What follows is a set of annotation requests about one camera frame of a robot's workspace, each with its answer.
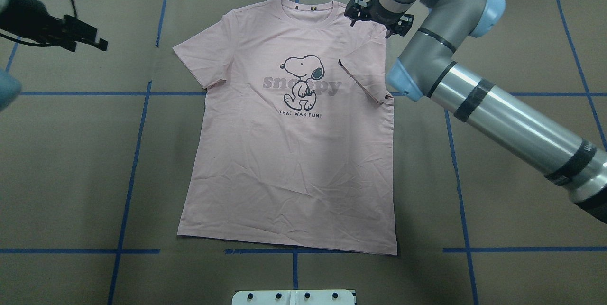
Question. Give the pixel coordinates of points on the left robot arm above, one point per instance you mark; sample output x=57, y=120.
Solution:
x=27, y=22

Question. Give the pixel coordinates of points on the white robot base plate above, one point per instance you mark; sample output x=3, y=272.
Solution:
x=295, y=297

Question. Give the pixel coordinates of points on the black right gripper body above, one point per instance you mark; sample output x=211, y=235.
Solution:
x=358, y=11

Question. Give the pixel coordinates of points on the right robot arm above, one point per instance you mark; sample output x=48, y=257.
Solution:
x=428, y=67

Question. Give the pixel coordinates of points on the pink Snoopy t-shirt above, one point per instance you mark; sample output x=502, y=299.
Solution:
x=296, y=145

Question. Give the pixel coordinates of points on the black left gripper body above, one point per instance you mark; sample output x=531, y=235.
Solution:
x=32, y=19

